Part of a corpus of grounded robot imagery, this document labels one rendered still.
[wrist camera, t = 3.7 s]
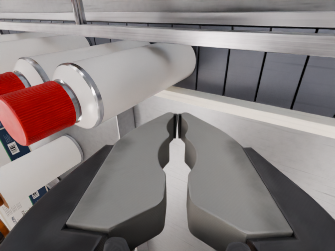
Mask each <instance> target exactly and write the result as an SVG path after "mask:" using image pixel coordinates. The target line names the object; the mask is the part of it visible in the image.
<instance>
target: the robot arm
mask: <svg viewBox="0 0 335 251"><path fill-rule="evenodd" d="M177 128H178V138H181V140H182V141H183V142H184V144H185V153H184V161H185V163H186V165H187V166H188V167H189V168H190V169H191V171H190V173H189V174H188V183H187V201H186V209H187V221H188V228H189V231H190V232H191V234H192V235H193V236H195V237H196V238H198V239H199V240H201V241H202V242H204V243H206V244H207V245H209V246H210V247H212V248H213V249H215V250H216V251H335V219H334V218H333V217H332V216H331V215H330V214H329V213H328V212H327V211H326V210H325V209H324V208H323V207H322V206H321V205H320V204H319V203H318V202H317V201H315V200H314V199H313V198H312V197H311V196H310V195H309V194H308V193H306V192H305V191H304V190H303V189H302V188H300V187H299V186H298V185H297V184H295V183H294V182H293V181H292V180H291V179H289V178H288V177H287V176H286V175H284V174H283V173H282V172H281V171H280V170H278V169H277V168H276V167H275V166H273V165H272V164H271V163H270V162H269V161H267V160H266V159H265V158H264V157H262V156H261V155H260V154H259V153H258V152H256V151H255V150H254V149H253V148H251V147H243V146H242V145H240V144H239V143H238V142H237V141H236V140H234V139H233V138H232V137H231V136H229V135H228V134H226V133H225V132H223V131H222V130H220V129H218V128H216V127H215V126H213V125H211V124H209V123H207V122H205V121H203V120H201V119H199V118H197V117H195V116H193V115H192V114H190V113H186V112H184V113H181V114H178V115H177V114H174V113H172V112H168V113H165V114H163V115H161V116H159V117H157V118H155V119H153V120H151V121H149V122H147V123H145V124H143V125H141V126H139V127H137V128H135V129H133V130H132V131H130V132H129V133H127V134H126V135H124V136H123V137H122V138H121V139H119V140H118V141H117V142H116V143H115V144H113V145H107V144H106V145H105V146H103V147H102V148H101V149H100V150H98V151H97V152H96V153H94V154H93V155H92V156H91V157H89V158H88V159H87V160H86V161H84V162H83V163H82V164H81V165H79V166H78V167H77V168H76V169H74V170H73V171H72V172H71V173H69V174H68V175H67V176H66V177H64V178H63V179H62V180H61V181H59V182H58V183H57V184H56V185H54V186H53V187H52V188H51V189H50V190H49V191H47V192H46V193H45V194H44V195H43V196H42V197H41V198H40V199H39V200H38V201H37V202H36V203H35V204H34V205H33V206H32V207H31V208H30V209H29V210H28V211H27V212H26V213H25V214H24V215H23V217H22V218H21V219H20V220H19V221H18V222H17V224H16V225H15V226H14V227H13V229H12V230H11V231H10V232H9V234H8V235H7V236H6V238H5V239H4V240H3V242H2V243H1V244H0V251H135V248H136V247H138V246H139V245H141V244H143V243H145V242H146V241H148V240H150V239H152V238H154V237H155V236H157V235H159V234H160V233H161V232H162V231H163V229H164V226H165V218H166V209H167V186H166V173H165V172H164V170H163V168H164V167H165V166H166V165H167V164H168V163H169V144H170V142H171V141H172V140H173V139H174V138H176V129H177Z"/></svg>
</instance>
